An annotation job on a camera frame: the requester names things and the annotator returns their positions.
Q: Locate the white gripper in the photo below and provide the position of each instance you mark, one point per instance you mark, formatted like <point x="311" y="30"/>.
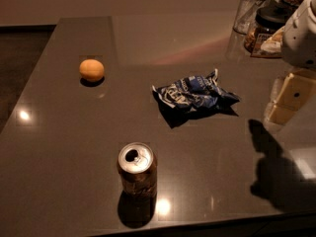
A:
<point x="301" y="39"/>

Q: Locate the blue chip bag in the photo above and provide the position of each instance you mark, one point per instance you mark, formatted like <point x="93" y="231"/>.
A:
<point x="196" y="94"/>

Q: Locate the orange soda can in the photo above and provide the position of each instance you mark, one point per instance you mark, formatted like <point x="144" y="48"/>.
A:
<point x="137" y="167"/>

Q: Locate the black lidded snack jar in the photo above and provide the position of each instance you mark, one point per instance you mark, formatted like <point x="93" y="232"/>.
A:
<point x="264" y="36"/>

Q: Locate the clear glass cup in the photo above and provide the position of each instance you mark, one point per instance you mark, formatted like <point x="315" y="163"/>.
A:
<point x="246" y="13"/>

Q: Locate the orange fruit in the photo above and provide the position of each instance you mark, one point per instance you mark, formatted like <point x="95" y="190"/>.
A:
<point x="91" y="70"/>

